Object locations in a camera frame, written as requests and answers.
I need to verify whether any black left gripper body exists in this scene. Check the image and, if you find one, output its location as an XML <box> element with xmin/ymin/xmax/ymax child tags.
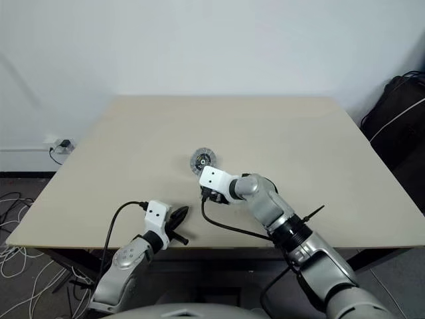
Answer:
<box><xmin>165</xmin><ymin>221</ymin><xmax>189</xmax><ymax>249</ymax></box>

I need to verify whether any white floor cable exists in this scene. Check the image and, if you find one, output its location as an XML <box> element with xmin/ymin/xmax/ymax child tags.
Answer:
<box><xmin>0</xmin><ymin>195</ymin><xmax>96</xmax><ymax>319</ymax></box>

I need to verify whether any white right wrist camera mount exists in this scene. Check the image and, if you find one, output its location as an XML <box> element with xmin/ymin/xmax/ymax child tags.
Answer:
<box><xmin>198</xmin><ymin>165</ymin><xmax>238</xmax><ymax>204</ymax></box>

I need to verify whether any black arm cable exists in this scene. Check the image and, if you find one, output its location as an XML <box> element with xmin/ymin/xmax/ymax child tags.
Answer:
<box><xmin>98</xmin><ymin>200</ymin><xmax>149</xmax><ymax>283</ymax></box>
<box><xmin>201</xmin><ymin>194</ymin><xmax>293</xmax><ymax>313</ymax></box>

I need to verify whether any black cable tie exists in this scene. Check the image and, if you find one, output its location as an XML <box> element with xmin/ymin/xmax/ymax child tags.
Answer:
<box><xmin>302</xmin><ymin>205</ymin><xmax>325</xmax><ymax>223</ymax></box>

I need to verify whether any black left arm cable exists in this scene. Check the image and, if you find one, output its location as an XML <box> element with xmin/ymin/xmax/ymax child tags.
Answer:
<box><xmin>98</xmin><ymin>200</ymin><xmax>149</xmax><ymax>283</ymax></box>

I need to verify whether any black adapter cable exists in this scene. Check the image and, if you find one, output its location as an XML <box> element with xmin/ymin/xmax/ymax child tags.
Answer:
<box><xmin>48</xmin><ymin>145</ymin><xmax>64</xmax><ymax>165</ymax></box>

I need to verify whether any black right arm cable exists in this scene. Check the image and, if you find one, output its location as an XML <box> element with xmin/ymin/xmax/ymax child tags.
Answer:
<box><xmin>201</xmin><ymin>194</ymin><xmax>293</xmax><ymax>313</ymax></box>

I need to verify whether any small round metallic disc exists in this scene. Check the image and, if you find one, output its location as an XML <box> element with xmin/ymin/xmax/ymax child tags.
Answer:
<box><xmin>189</xmin><ymin>148</ymin><xmax>216</xmax><ymax>173</ymax></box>

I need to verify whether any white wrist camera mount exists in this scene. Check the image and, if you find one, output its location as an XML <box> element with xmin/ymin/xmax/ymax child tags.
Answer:
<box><xmin>198</xmin><ymin>165</ymin><xmax>238</xmax><ymax>204</ymax></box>
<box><xmin>145</xmin><ymin>200</ymin><xmax>172</xmax><ymax>250</ymax></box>

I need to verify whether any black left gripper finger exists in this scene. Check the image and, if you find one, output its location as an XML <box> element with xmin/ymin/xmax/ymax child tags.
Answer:
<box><xmin>169</xmin><ymin>205</ymin><xmax>191</xmax><ymax>223</ymax></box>
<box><xmin>170</xmin><ymin>206</ymin><xmax>191</xmax><ymax>232</ymax></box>

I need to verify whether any black floor cable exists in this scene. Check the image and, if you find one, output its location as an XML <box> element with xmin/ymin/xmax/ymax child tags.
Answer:
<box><xmin>0</xmin><ymin>191</ymin><xmax>36</xmax><ymax>233</ymax></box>

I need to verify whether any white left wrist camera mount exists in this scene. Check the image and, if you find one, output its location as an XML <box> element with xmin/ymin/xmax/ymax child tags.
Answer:
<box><xmin>145</xmin><ymin>200</ymin><xmax>172</xmax><ymax>250</ymax></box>

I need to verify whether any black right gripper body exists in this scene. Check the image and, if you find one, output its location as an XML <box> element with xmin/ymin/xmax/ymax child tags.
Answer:
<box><xmin>200</xmin><ymin>185</ymin><xmax>230</xmax><ymax>205</ymax></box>

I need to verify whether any grey robot torso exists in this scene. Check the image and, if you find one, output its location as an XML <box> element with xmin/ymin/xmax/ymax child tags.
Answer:
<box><xmin>109</xmin><ymin>292</ymin><xmax>266</xmax><ymax>319</ymax></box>

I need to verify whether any black bag with white piping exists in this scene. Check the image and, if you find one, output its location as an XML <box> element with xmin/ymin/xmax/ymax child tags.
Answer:
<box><xmin>360</xmin><ymin>71</ymin><xmax>425</xmax><ymax>213</ymax></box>

